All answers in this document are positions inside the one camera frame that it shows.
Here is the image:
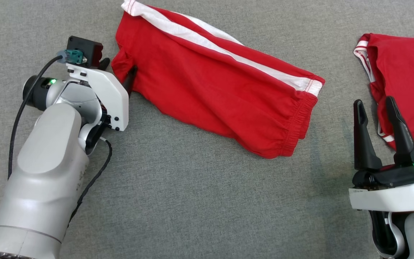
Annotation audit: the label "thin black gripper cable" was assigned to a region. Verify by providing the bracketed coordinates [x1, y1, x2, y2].
[68, 136, 114, 224]

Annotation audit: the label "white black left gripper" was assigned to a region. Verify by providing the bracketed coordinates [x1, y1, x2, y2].
[23, 57, 138, 132]

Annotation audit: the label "red basketball jersey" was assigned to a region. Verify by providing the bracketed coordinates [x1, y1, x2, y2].
[353, 33, 414, 150]

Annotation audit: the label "black cable with teal plug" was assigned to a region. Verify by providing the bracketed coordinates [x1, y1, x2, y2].
[7, 49, 86, 181]

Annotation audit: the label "red shorts with white stripe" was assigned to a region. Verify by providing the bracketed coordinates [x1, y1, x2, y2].
[111, 0, 326, 160]

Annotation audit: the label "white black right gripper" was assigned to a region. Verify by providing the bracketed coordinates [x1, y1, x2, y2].
[349, 96, 414, 212]

